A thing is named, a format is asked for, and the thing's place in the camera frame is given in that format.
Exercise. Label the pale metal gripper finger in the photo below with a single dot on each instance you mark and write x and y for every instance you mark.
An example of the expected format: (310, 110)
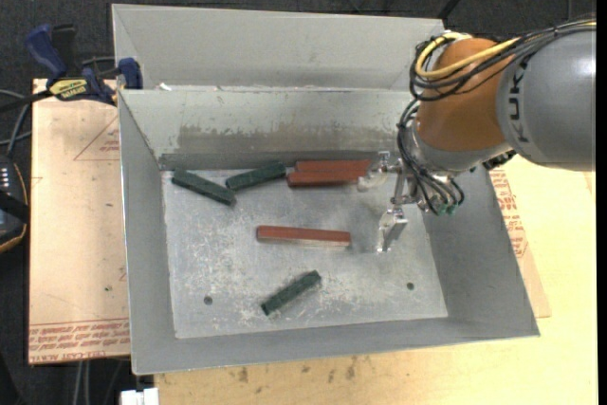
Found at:
(391, 227)
(374, 178)

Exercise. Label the red-brown flat block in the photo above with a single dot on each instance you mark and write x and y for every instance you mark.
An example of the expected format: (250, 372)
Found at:
(332, 165)
(303, 234)
(322, 178)

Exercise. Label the dark green flat block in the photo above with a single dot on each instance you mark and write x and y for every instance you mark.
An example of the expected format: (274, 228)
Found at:
(256, 175)
(290, 293)
(204, 188)

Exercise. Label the grey metal bin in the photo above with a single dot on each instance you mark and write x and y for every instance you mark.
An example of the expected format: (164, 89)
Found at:
(294, 213)

